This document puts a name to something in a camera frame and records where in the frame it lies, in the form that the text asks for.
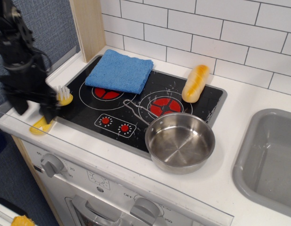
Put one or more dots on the stainless steel saucepan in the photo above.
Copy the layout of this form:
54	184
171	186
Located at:
179	143

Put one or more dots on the toy bread loaf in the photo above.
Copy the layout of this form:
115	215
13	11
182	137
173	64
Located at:
195	83

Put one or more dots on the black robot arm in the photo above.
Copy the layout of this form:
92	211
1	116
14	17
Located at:
15	37

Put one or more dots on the yellow object bottom left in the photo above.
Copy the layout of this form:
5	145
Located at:
22	221

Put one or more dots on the black toy stove top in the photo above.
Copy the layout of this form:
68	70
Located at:
118	117

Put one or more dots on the grey left oven knob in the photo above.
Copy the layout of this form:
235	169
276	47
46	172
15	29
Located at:
51	165

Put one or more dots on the blue folded cloth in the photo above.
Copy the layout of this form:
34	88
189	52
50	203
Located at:
119	72

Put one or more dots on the grey oven knob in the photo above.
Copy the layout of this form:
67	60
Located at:
145	210
51	165

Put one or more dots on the grey right oven knob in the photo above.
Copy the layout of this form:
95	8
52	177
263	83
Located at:
145	210

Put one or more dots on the yellow dish brush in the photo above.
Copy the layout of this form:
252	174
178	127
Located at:
64	98

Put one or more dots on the oven door with handle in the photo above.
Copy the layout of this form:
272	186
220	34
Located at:
96	212

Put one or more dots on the grey sink basin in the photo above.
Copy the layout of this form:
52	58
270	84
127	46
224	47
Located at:
262	171

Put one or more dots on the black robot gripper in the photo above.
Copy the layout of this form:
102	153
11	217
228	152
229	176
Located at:
27	81

